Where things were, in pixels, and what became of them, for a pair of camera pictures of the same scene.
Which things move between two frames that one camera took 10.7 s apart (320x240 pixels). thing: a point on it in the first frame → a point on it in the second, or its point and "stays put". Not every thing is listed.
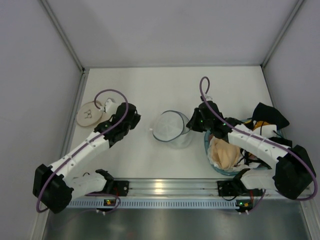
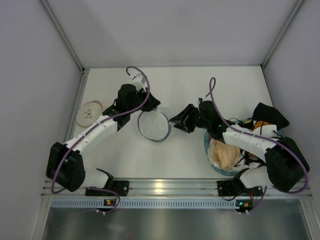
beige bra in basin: [226, 154] stays put
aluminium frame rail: [64, 37] stays put
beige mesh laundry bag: [88, 115] stays put
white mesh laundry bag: [170, 127] → [154, 125]
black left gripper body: [133, 117] → [149, 102]
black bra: [269, 114] stays put
